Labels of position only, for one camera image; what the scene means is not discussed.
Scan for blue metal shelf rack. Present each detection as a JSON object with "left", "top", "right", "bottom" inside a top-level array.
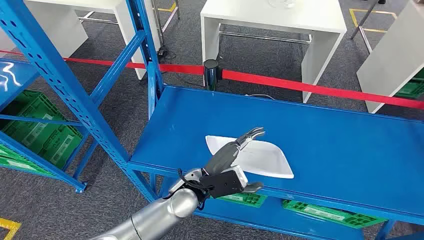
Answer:
[
  {"left": 0, "top": 57, "right": 100, "bottom": 195},
  {"left": 0, "top": 0, "right": 424, "bottom": 240}
]

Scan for white plastic part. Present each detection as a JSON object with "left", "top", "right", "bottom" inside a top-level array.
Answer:
[{"left": 205, "top": 135, "right": 295, "bottom": 180}]

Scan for glossy black belt stanchion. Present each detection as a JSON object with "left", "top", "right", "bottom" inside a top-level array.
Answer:
[{"left": 202, "top": 58, "right": 220, "bottom": 92}]

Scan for red barrier belt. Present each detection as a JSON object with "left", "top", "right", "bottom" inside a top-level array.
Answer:
[
  {"left": 0, "top": 48, "right": 205, "bottom": 76},
  {"left": 221, "top": 68, "right": 424, "bottom": 111}
]

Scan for clear glass bowl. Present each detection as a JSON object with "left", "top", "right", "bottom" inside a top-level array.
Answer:
[{"left": 267, "top": 0, "right": 298, "bottom": 10}]

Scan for black power cable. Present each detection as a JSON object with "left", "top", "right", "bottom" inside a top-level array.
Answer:
[{"left": 156, "top": 46, "right": 178, "bottom": 62}]

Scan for yellow floor tape square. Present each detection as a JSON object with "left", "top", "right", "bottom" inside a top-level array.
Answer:
[{"left": 0, "top": 217, "right": 22, "bottom": 240}]

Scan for steel leg frame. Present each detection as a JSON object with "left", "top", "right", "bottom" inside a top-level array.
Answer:
[
  {"left": 151, "top": 0, "right": 181, "bottom": 57},
  {"left": 350, "top": 0, "right": 382, "bottom": 54}
]

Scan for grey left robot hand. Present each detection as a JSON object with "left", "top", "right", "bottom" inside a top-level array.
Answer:
[{"left": 203, "top": 126, "right": 266, "bottom": 195}]

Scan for white table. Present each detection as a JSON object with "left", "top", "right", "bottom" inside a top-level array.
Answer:
[
  {"left": 356, "top": 0, "right": 424, "bottom": 114},
  {"left": 199, "top": 0, "right": 348, "bottom": 104},
  {"left": 0, "top": 0, "right": 162, "bottom": 81}
]

